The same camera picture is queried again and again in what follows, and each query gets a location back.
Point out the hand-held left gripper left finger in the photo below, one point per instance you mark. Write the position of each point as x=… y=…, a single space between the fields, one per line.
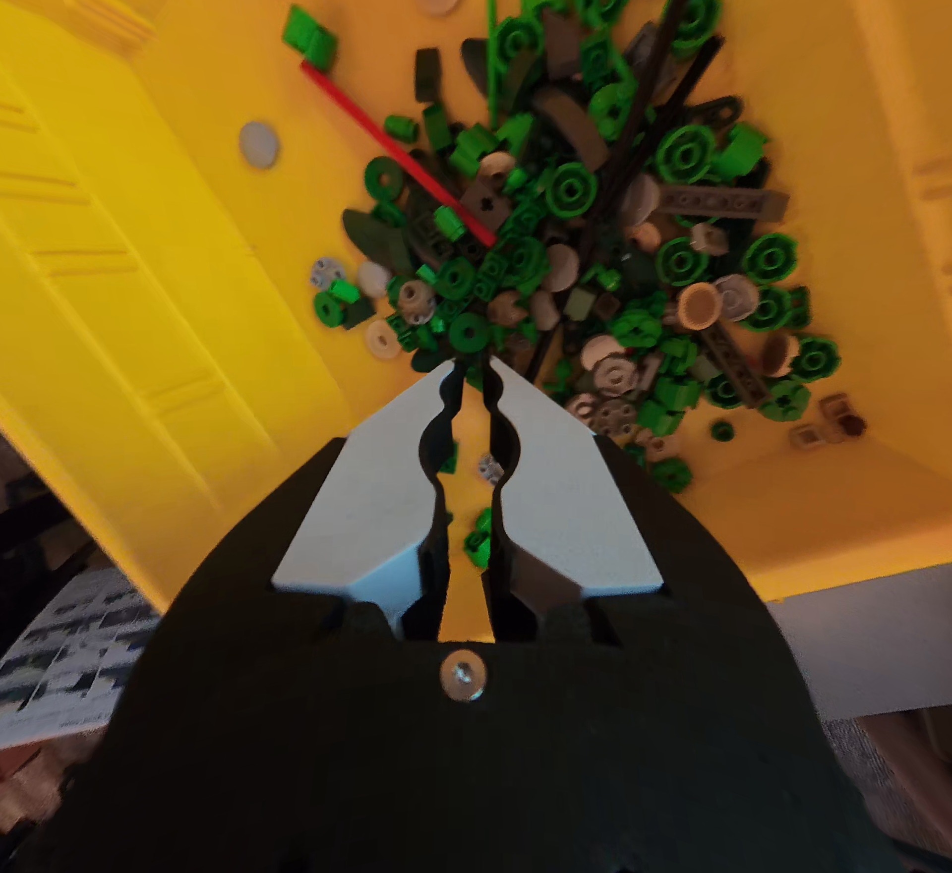
x=357 y=516

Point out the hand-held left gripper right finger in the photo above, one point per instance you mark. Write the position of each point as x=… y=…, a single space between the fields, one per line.
x=580 y=516

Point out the pile of toy bricks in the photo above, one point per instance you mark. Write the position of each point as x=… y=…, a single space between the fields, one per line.
x=569 y=189

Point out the yellow plastic bin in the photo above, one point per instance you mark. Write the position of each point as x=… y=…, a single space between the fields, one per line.
x=149 y=218

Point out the small grey round toy piece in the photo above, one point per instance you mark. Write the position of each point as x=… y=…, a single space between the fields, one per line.
x=491 y=468

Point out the small green toy piece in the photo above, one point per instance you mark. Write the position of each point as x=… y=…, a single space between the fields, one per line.
x=480 y=538

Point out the grey round toy tile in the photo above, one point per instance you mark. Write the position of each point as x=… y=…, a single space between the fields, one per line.
x=259 y=144

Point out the red toy rod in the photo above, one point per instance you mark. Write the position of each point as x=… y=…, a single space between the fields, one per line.
x=372 y=129

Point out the green toy brick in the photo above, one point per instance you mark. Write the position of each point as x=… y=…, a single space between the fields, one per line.
x=309 y=33

